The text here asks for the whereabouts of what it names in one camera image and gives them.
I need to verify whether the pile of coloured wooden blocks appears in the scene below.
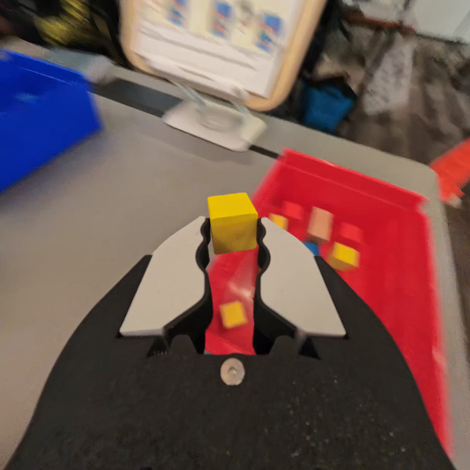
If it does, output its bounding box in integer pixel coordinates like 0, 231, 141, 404
218, 200, 365, 329

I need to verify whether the blue plastic bin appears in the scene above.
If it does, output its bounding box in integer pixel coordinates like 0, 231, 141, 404
0, 50, 103, 193

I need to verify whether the red floor object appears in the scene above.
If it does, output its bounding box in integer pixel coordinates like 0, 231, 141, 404
430, 138, 470, 208

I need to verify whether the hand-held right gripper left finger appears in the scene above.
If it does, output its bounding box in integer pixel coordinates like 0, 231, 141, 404
119, 218, 213, 340

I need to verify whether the grey desk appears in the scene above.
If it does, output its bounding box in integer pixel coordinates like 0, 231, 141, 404
0, 37, 470, 456

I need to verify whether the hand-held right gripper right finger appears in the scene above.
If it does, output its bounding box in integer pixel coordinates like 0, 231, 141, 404
254, 218, 346, 340

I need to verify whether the red plastic bin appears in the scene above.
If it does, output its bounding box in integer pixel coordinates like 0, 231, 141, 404
204, 149, 452, 456

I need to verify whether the white floor sign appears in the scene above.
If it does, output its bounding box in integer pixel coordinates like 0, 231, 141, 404
362, 33, 419, 117

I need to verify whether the yellow wooden block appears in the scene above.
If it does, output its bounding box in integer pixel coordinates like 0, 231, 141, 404
207, 193, 260, 255

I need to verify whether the instruction sheet board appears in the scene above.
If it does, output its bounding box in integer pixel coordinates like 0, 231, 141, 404
119, 0, 327, 112

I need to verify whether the blue floor tub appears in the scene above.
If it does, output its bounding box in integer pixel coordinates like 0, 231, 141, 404
301, 80, 358, 134

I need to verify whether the white board stand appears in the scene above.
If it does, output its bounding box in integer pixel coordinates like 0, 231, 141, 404
162, 85, 268, 153

